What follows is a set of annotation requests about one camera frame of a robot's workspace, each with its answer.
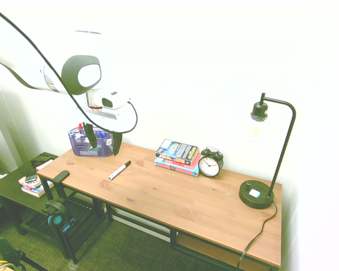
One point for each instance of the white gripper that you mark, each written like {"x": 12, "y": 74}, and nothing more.
{"x": 121, "y": 118}

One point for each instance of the white marker with black cap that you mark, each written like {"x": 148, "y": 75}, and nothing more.
{"x": 117, "y": 171}

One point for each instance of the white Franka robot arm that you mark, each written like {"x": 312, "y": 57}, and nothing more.
{"x": 31, "y": 56}

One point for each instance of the blue capped marker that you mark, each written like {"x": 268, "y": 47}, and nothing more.
{"x": 101, "y": 134}

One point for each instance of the red marker cap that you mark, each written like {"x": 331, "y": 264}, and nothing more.
{"x": 80, "y": 126}

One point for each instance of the blue mesh desk organizer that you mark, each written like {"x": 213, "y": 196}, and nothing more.
{"x": 82, "y": 148}

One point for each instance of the black headphone hook clamp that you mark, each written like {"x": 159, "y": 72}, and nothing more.
{"x": 59, "y": 178}

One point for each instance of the pink paper sheet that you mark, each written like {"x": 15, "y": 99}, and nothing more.
{"x": 44, "y": 164}

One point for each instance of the dark flat box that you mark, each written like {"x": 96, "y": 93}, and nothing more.
{"x": 39, "y": 161}

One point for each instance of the black paperback book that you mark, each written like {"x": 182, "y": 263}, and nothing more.
{"x": 176, "y": 151}

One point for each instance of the light blue book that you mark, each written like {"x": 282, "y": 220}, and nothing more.
{"x": 176, "y": 168}

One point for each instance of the black phone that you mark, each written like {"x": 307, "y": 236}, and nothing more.
{"x": 31, "y": 177}

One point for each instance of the red book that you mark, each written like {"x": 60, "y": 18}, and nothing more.
{"x": 186, "y": 166}

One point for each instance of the stack of magazines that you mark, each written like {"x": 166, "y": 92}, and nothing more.
{"x": 32, "y": 188}

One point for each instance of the black and blue headphones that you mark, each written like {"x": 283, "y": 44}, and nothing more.
{"x": 56, "y": 216}

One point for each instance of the dark side table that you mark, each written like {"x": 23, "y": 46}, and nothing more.
{"x": 8, "y": 189}

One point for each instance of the black twin-bell alarm clock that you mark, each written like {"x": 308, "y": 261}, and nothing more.
{"x": 209, "y": 166}

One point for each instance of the black desk lamp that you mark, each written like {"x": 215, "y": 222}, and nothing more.
{"x": 255, "y": 194}

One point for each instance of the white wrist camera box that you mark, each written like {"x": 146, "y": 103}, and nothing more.
{"x": 114, "y": 98}

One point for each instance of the wooden desk with black frame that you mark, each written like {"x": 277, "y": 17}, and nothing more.
{"x": 169, "y": 197}

